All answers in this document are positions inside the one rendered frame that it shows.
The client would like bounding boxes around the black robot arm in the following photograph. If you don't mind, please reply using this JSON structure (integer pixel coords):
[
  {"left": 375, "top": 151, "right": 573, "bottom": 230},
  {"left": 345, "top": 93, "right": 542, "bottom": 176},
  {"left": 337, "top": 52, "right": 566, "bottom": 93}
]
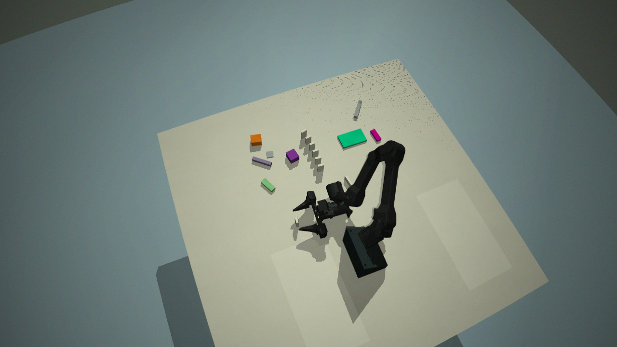
[{"left": 317, "top": 140, "right": 405, "bottom": 249}]

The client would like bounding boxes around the magenta rectangular block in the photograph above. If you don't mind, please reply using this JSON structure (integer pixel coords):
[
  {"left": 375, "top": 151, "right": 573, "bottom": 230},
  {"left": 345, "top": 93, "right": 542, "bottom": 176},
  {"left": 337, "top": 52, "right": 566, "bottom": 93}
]
[{"left": 370, "top": 129, "right": 381, "bottom": 142}]

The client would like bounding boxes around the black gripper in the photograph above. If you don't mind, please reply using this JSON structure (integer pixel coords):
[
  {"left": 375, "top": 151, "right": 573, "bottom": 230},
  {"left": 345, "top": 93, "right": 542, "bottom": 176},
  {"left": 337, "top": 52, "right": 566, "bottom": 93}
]
[{"left": 293, "top": 191, "right": 336, "bottom": 239}]

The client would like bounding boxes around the orange block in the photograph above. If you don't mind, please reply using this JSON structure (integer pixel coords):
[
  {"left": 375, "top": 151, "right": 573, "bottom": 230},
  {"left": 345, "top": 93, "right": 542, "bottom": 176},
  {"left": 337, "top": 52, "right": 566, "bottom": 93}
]
[{"left": 250, "top": 134, "right": 262, "bottom": 146}]

